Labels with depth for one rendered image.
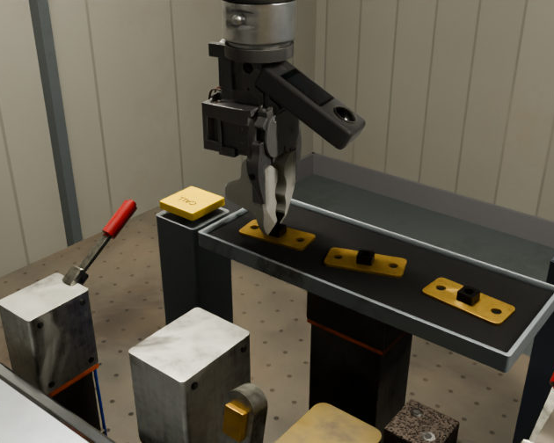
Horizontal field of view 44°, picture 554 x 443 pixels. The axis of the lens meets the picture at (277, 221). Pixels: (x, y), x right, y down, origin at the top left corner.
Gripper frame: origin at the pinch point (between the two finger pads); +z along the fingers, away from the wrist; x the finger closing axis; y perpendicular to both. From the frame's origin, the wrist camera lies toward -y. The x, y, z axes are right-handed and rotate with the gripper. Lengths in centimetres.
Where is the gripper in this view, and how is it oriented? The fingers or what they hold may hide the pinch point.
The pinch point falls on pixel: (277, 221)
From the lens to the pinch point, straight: 78.6
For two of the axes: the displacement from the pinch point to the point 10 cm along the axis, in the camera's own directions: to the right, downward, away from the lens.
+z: 0.0, 8.9, 4.6
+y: -8.7, -2.3, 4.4
